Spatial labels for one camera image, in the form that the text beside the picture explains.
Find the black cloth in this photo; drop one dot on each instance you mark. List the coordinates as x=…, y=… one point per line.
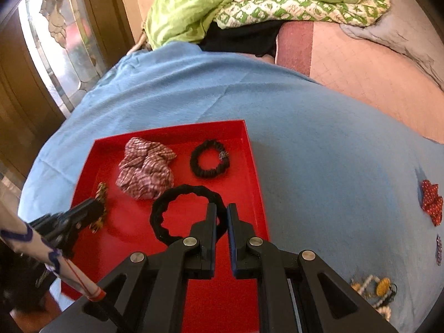
x=242, y=38

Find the pink bed sheet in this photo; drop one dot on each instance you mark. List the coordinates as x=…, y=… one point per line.
x=364, y=76

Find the small patterned hair clip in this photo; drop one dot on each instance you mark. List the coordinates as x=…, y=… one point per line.
x=440, y=249

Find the red tray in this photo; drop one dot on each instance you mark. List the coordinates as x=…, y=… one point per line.
x=114, y=246

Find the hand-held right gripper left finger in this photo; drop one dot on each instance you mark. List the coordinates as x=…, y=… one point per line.
x=211, y=229

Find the gold coin pendant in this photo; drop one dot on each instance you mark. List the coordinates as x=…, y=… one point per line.
x=383, y=286

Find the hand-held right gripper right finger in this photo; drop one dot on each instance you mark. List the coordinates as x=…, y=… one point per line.
x=233, y=236

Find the green quilt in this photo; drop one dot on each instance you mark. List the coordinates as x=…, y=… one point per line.
x=194, y=3

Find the white patterned cloth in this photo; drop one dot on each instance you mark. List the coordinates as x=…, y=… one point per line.
x=20, y=239

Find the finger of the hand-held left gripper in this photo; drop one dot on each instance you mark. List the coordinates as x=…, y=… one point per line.
x=85, y=210

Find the beige cloth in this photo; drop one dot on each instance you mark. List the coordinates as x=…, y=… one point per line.
x=138, y=45

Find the wooden door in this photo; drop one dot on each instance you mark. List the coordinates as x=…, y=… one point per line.
x=20, y=111

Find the blue blanket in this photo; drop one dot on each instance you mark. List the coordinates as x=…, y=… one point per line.
x=312, y=145

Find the small black earring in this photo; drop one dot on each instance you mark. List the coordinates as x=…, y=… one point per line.
x=393, y=291

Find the small black scrunchie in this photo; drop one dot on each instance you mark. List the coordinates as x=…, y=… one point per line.
x=193, y=161

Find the red dotted hair bow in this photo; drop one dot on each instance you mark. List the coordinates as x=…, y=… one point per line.
x=432, y=201

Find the stained glass window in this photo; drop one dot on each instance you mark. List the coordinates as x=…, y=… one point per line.
x=69, y=59

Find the plaid scrunchie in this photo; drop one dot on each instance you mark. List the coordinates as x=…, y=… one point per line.
x=145, y=170

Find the dark cloth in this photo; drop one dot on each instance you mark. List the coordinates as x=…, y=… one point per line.
x=24, y=284

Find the large black scrunchie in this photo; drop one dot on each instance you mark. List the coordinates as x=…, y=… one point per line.
x=156, y=215

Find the leopard print scrunchie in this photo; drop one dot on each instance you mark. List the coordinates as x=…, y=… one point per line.
x=101, y=190

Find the grey pillow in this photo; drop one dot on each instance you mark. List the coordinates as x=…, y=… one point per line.
x=399, y=31

